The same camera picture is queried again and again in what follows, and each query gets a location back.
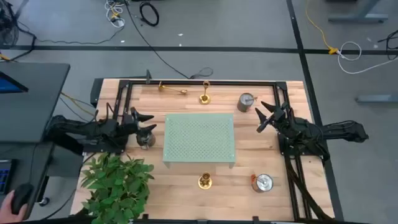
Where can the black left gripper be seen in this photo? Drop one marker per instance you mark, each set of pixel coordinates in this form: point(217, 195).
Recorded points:
point(129, 125)

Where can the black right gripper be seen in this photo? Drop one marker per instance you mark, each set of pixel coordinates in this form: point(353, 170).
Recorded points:
point(280, 115)

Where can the black aluminium table frame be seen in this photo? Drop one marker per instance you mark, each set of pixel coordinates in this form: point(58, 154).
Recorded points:
point(217, 82)

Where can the black floor fan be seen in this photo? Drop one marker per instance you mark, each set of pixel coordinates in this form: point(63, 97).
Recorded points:
point(6, 31)

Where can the black keyboard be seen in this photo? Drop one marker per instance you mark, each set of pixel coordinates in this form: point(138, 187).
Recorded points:
point(4, 177)

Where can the person's hand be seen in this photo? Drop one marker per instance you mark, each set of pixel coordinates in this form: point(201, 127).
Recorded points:
point(6, 208)

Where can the dark grey desk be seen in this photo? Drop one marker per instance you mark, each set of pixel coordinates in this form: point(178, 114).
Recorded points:
point(34, 105)

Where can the black computer mouse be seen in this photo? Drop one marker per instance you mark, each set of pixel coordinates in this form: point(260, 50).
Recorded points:
point(21, 196)

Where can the grey metal candle jar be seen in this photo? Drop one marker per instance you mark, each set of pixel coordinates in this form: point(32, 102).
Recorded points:
point(146, 142)
point(263, 183)
point(245, 104)

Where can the short brass goblet candlestick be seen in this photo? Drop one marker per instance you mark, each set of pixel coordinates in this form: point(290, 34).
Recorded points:
point(204, 99)

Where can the black clamp post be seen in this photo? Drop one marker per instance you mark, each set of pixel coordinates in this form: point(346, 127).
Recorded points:
point(148, 76)

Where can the black caster wheel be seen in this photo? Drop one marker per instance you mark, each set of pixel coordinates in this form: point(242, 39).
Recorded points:
point(43, 201)

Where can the grey desk foot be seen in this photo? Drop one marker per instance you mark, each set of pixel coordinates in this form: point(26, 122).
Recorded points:
point(376, 99)
point(357, 18)

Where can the tall brass wide-base candlestick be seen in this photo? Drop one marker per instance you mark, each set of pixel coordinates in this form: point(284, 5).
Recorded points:
point(205, 183)

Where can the computer monitor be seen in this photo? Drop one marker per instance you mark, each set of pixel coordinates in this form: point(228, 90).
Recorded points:
point(9, 84)

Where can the black table end plate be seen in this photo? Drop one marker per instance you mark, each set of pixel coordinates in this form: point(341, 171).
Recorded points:
point(96, 91)

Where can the green perforated metal shelf riser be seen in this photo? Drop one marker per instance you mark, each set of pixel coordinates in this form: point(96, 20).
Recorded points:
point(199, 137)

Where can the black low desk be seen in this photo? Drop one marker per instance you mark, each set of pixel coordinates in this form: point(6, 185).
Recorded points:
point(34, 161)

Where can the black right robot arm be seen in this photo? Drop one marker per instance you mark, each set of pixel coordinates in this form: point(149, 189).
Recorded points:
point(339, 130)

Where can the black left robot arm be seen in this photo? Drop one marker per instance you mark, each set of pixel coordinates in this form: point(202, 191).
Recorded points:
point(77, 127)

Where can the green leafy potted plant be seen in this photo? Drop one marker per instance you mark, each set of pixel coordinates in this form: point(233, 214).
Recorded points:
point(118, 186)

